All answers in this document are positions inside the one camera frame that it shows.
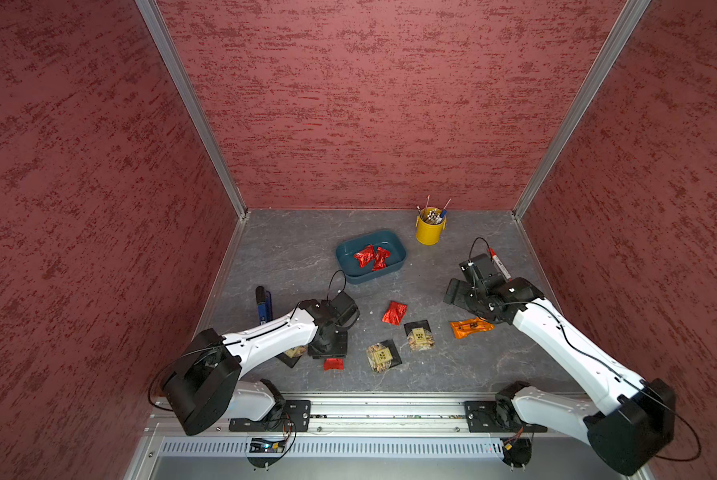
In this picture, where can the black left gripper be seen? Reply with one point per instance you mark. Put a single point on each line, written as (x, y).
(338, 352)

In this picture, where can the teal plastic storage box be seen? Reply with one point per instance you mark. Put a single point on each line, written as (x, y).
(384, 241)

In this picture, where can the aluminium front rail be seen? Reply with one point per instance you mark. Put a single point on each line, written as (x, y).
(432, 414)

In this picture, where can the clear tea bag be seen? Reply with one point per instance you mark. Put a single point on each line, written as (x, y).
(384, 356)
(419, 335)

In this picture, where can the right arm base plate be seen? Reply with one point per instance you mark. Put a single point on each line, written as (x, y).
(497, 416)

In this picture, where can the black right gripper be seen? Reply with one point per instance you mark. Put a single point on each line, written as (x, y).
(461, 287)

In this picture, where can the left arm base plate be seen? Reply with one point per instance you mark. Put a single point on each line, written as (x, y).
(292, 415)

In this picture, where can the aluminium corner profile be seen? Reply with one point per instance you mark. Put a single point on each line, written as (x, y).
(617, 39)
(159, 32)

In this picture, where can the yellow metal pencil bucket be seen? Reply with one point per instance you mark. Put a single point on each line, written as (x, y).
(430, 225)

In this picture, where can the blue black stapler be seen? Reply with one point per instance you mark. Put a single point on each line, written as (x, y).
(264, 305)

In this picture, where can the orange foil tea bag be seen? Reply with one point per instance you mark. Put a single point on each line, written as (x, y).
(463, 329)

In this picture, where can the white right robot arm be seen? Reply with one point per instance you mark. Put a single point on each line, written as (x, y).
(626, 420)

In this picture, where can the clear tea bag edge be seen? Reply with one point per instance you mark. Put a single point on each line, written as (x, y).
(292, 356)

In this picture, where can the aluminium corner profile right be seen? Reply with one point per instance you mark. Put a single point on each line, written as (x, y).
(617, 39)

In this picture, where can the aluminium corner profile left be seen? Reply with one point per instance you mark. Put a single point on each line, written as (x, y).
(159, 32)

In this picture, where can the red white marker pen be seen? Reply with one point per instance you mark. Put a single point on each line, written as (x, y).
(500, 265)

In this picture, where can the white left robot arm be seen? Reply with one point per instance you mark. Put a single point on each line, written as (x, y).
(206, 383)

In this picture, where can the red foil tea bag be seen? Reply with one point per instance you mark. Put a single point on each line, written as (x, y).
(365, 256)
(333, 364)
(381, 258)
(395, 313)

